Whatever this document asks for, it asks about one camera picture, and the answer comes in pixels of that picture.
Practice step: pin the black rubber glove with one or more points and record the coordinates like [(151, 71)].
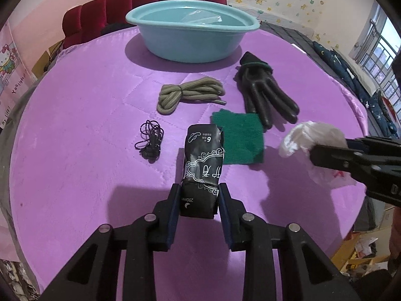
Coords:
[(263, 91)]

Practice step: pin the red tufted velvet sofa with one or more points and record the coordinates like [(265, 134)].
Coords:
[(94, 15)]

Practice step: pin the paper and cardboard litter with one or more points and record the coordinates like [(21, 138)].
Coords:
[(363, 250)]

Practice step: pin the teal plastic basin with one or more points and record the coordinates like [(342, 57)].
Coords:
[(175, 40)]

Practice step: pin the pink cartoon curtain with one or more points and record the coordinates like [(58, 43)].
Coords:
[(12, 65)]

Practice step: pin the open cardboard box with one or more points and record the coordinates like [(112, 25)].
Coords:
[(44, 62)]

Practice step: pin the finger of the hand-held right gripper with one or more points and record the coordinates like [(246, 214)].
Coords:
[(338, 160), (376, 144)]

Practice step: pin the white knotted plastic bag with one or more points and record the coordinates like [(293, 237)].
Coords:
[(310, 134)]

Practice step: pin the green scouring pad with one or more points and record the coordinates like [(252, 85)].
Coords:
[(241, 138)]

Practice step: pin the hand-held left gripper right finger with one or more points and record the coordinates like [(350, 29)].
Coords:
[(225, 216)]

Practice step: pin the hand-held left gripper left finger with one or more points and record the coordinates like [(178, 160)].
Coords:
[(171, 213)]

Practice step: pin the black clothing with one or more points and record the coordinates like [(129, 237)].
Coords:
[(114, 28)]

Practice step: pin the navy star print quilt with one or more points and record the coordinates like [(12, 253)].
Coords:
[(344, 69)]

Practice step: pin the black patterned sachet packet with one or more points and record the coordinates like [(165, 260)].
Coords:
[(202, 163)]

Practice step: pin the window with metal bars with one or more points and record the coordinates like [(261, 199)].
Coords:
[(379, 53)]

